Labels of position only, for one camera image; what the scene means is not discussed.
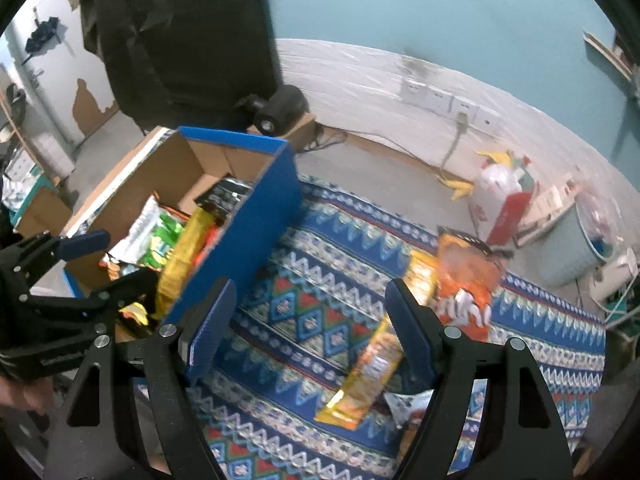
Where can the blue cardboard box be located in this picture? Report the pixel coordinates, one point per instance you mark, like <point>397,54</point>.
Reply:
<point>250,240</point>

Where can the flat brown cardboard piece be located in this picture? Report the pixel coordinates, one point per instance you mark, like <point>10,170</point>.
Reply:
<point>302,132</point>

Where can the orange patterned snack bag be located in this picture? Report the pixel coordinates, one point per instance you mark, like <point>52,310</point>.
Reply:
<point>112,266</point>

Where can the white kettle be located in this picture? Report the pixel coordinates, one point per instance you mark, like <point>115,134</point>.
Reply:
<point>617,272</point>

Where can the dark hanging coat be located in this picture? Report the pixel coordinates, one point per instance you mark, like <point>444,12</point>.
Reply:
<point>190,35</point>

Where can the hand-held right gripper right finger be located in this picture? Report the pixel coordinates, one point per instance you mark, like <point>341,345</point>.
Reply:
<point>412,335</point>

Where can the white and red paper bag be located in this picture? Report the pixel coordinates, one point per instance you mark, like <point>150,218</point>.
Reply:
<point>547,210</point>

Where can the person's left hand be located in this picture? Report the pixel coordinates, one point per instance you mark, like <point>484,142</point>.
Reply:
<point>27,395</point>

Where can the yellow banana peel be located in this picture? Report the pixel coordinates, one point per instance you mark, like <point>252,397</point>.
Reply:
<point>457,187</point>

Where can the black round device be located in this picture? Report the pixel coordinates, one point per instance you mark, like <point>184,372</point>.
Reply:
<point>280,107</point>

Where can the brown cardboard carton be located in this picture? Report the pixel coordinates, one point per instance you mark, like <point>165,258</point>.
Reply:
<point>42,212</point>

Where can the grey-blue waste bin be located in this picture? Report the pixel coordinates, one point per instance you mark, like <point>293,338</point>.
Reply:
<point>565,255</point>

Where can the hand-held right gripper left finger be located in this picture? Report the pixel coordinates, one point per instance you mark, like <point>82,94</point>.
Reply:
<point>210,332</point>

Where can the orange puffed snack bag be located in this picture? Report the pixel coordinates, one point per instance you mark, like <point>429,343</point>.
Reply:
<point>465,280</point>

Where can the white printed snack bag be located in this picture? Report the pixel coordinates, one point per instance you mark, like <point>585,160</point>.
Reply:
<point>405,402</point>

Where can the dark item on wall hook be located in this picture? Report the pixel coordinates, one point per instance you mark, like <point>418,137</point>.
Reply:
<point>42,37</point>

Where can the white plastic bag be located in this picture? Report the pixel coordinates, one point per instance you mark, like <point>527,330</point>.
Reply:
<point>495,185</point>

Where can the black white-print snack bag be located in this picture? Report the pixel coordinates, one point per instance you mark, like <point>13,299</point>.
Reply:
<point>232,190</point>

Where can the wooden stick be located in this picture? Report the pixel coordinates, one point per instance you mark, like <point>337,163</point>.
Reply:
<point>25,137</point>

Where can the white wall outlet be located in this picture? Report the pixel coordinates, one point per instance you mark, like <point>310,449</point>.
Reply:
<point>412,91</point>
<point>437,101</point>
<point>462,109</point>
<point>487,120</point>

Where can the green snack bag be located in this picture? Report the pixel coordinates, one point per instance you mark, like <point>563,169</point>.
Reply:
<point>165,240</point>

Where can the wooden window sill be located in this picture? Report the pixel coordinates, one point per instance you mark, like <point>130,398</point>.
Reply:
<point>607,55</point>

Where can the blue patterned blanket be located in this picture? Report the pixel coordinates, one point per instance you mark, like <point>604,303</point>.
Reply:
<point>310,310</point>

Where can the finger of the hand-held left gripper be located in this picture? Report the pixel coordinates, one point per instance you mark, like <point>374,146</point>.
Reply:
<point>125,287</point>
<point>85,245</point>

